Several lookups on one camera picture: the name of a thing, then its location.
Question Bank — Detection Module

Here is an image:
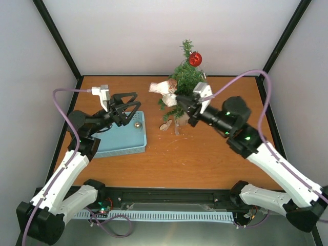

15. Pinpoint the clear plastic battery box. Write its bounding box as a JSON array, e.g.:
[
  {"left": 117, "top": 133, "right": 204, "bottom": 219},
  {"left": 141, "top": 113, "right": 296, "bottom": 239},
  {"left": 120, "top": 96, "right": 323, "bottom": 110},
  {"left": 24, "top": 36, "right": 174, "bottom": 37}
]
[{"left": 174, "top": 119, "right": 180, "bottom": 136}]

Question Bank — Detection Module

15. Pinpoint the small green christmas tree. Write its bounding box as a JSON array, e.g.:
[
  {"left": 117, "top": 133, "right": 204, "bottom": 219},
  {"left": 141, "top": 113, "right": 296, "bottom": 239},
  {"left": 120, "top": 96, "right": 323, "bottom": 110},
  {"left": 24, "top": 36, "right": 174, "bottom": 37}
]
[{"left": 158, "top": 39, "right": 206, "bottom": 121}]

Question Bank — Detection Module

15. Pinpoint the light blue cable duct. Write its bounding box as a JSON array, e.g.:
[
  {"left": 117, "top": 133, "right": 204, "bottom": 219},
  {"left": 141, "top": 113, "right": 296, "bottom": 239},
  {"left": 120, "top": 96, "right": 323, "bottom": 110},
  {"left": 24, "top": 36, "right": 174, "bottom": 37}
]
[{"left": 74, "top": 210, "right": 234, "bottom": 223}]

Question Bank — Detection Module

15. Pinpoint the snowman ornament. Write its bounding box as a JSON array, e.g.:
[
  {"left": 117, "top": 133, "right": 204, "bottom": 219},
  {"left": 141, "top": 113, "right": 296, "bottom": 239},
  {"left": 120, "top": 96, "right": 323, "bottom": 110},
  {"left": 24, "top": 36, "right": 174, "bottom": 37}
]
[{"left": 162, "top": 78, "right": 178, "bottom": 107}]

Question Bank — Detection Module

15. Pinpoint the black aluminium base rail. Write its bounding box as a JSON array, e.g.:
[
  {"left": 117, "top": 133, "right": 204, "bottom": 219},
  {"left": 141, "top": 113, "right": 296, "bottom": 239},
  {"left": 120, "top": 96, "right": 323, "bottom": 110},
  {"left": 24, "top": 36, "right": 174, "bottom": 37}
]
[{"left": 61, "top": 186, "right": 285, "bottom": 213}]

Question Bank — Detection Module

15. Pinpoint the blue plastic basket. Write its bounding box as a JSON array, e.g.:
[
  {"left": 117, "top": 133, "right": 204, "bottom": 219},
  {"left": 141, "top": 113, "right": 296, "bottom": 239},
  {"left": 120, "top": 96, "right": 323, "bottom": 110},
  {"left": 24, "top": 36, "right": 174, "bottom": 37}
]
[{"left": 93, "top": 111, "right": 147, "bottom": 158}]

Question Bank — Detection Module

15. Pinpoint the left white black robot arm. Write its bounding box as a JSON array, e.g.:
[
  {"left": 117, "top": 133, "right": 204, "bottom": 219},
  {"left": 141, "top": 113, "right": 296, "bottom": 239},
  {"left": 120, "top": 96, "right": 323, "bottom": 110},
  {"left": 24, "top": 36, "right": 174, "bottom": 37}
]
[{"left": 16, "top": 88, "right": 141, "bottom": 245}]

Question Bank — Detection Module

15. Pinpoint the beige wooden heart ornament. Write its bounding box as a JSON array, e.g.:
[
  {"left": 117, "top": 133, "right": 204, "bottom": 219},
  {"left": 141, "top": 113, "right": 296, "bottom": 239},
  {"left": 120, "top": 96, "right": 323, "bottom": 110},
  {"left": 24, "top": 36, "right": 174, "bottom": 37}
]
[{"left": 159, "top": 119, "right": 172, "bottom": 131}]

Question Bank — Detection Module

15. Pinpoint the purple floor cable loop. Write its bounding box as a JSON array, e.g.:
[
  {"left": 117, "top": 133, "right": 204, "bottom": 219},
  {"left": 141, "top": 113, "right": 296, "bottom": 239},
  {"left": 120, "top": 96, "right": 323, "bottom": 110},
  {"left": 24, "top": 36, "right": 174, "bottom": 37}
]
[{"left": 87, "top": 206, "right": 133, "bottom": 237}]

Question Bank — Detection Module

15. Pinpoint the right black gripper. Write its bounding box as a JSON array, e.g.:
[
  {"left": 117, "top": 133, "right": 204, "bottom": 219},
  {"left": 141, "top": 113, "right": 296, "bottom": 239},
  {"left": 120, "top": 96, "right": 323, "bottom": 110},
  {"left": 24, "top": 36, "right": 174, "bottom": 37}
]
[{"left": 174, "top": 96, "right": 232, "bottom": 136}]

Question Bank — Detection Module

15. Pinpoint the red ball ornament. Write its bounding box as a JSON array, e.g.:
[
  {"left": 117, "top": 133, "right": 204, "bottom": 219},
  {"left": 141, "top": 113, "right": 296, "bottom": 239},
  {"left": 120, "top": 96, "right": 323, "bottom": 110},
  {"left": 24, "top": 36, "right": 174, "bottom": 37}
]
[{"left": 189, "top": 52, "right": 202, "bottom": 67}]

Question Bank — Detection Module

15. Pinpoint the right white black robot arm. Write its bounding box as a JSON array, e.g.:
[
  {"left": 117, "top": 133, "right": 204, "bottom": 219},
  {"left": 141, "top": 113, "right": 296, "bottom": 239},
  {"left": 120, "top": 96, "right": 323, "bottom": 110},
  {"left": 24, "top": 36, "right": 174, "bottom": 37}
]
[{"left": 176, "top": 96, "right": 327, "bottom": 233}]

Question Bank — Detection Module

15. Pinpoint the clear angel ornament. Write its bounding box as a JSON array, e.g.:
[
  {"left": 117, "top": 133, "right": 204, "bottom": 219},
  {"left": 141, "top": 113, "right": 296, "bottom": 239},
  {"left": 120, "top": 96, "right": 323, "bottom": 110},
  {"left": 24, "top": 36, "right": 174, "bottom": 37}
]
[{"left": 149, "top": 81, "right": 170, "bottom": 95}]

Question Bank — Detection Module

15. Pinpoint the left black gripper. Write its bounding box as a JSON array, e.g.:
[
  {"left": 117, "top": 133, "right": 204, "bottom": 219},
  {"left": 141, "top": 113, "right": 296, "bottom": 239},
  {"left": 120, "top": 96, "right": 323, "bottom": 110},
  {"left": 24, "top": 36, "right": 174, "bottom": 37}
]
[{"left": 89, "top": 92, "right": 142, "bottom": 136}]

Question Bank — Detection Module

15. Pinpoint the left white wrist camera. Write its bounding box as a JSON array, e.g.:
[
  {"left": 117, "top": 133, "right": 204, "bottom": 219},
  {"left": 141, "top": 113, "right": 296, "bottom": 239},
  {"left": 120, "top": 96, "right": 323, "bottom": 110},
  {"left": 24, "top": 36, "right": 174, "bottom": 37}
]
[{"left": 91, "top": 85, "right": 110, "bottom": 112}]

